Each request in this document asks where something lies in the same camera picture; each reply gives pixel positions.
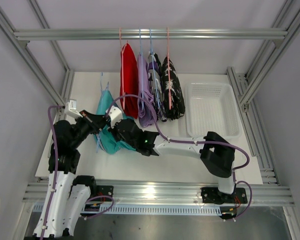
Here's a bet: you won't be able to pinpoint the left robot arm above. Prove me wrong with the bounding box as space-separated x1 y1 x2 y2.
30 110 108 240

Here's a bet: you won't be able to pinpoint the white slotted cable duct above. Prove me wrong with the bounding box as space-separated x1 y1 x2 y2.
32 204 223 216

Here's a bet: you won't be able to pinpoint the red trousers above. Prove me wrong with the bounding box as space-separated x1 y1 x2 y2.
119 43 139 119

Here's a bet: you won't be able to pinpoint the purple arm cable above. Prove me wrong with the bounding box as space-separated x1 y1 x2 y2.
37 104 115 238
106 94 254 222

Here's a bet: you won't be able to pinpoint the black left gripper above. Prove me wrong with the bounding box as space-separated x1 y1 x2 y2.
70 109 108 149

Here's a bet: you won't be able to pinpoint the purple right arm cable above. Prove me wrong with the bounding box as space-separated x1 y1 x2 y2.
106 94 254 222

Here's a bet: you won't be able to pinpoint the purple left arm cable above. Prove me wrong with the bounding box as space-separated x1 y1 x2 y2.
37 104 115 238

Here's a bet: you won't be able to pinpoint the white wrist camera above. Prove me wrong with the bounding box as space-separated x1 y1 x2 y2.
106 105 123 128
64 99 82 120

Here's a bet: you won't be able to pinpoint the light blue wire hanger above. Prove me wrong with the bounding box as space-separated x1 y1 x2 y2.
95 72 111 154

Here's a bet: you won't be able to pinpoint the teal trousers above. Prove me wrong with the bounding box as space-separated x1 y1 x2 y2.
95 89 136 155

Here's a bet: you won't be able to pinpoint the aluminium frame structure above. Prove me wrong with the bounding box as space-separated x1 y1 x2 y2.
0 0 300 240

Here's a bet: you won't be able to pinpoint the lilac purple trousers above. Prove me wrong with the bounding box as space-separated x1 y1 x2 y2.
137 54 155 128

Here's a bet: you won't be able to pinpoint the blue hanger with patterned trousers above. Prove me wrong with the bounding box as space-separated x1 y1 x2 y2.
148 29 165 121

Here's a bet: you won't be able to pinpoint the grey purple patterned trousers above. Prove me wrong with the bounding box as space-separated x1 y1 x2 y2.
147 51 167 122

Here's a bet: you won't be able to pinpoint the blue hanger with lilac trousers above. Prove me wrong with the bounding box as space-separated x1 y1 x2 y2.
138 27 145 111

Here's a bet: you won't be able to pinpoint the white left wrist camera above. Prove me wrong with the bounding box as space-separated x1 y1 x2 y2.
64 99 82 120

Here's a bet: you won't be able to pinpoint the black white patterned trousers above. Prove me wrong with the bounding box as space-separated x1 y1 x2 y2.
161 57 186 120

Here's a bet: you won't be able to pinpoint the white plastic mesh basket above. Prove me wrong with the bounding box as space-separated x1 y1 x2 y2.
184 82 242 140

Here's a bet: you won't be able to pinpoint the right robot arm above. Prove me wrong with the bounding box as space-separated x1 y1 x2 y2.
108 119 236 202

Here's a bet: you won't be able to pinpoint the pink wire hanger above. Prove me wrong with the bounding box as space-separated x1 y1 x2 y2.
118 27 129 110
166 27 172 110

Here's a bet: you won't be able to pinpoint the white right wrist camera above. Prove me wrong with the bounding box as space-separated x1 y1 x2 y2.
106 105 123 128

